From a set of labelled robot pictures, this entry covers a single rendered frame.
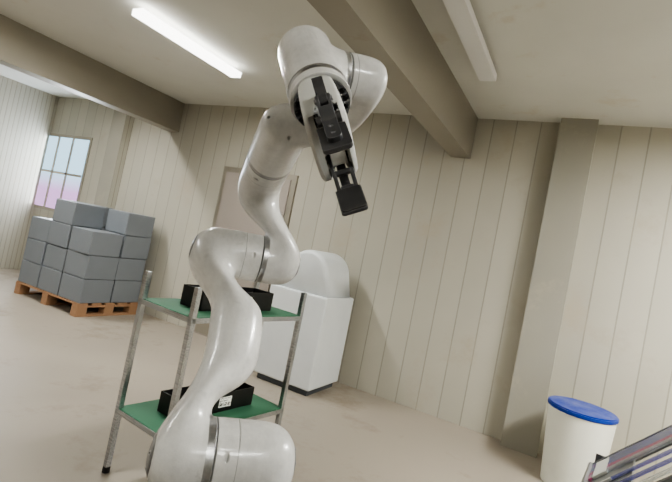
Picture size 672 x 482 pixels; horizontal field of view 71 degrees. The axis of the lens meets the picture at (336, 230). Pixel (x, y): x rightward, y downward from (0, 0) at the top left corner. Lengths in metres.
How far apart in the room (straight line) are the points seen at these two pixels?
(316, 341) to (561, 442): 2.13
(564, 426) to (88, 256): 5.23
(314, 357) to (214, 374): 3.74
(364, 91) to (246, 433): 0.56
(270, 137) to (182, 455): 0.51
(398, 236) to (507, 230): 1.09
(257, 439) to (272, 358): 4.00
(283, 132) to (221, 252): 0.29
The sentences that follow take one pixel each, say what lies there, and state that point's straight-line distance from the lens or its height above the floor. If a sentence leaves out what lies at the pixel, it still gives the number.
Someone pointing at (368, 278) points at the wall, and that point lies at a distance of 5.14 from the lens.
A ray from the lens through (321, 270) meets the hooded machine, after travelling 4.55.
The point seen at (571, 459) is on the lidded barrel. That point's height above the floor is 0.26.
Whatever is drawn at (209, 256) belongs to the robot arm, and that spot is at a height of 1.37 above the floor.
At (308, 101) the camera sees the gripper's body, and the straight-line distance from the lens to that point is 0.56.
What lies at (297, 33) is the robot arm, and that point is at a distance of 0.74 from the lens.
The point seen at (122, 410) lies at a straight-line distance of 2.94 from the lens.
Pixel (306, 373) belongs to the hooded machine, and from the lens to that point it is 4.63.
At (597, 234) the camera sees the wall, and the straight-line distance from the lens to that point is 4.76.
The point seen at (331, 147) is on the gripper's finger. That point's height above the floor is 1.53.
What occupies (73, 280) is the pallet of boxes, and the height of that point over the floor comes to 0.40.
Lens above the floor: 1.44
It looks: 2 degrees up
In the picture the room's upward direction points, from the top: 11 degrees clockwise
